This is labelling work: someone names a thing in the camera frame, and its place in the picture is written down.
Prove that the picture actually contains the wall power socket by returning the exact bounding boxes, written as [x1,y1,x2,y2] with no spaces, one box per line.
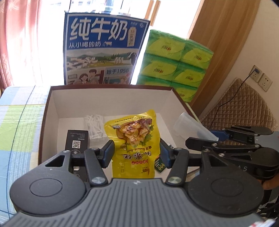
[249,65,263,83]

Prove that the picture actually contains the clear plastic cup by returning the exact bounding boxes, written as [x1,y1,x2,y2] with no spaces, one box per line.
[173,112,218,141]

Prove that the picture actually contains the yellow snack bag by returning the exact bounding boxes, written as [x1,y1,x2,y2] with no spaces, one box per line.
[104,109,160,179]

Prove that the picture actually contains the long black product box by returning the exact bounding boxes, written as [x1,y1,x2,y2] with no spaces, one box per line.
[65,130,89,182]

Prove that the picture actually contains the clear floss pick box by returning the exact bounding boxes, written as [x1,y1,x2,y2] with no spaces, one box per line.
[84,114,107,141]

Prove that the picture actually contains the green balm blister card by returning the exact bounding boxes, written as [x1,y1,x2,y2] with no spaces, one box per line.
[154,156,166,174]

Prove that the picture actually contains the pink curtain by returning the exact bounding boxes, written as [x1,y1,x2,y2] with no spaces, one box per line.
[1,1,41,90]

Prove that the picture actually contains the green tissue pack stack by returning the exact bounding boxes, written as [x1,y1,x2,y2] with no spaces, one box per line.
[137,30,214,103]

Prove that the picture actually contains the checkered tablecloth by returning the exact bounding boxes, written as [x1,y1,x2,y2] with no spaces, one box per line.
[0,85,50,224]

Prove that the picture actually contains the brown cardboard storage box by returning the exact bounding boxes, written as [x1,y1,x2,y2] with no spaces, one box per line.
[38,84,204,182]

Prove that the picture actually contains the blue milk carton box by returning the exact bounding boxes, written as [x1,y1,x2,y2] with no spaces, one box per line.
[63,12,150,85]

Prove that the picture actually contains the brown quilted chair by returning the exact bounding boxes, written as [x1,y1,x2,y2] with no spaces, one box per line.
[201,78,278,130]

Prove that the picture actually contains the black power cable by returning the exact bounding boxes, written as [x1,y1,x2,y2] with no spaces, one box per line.
[208,68,260,130]

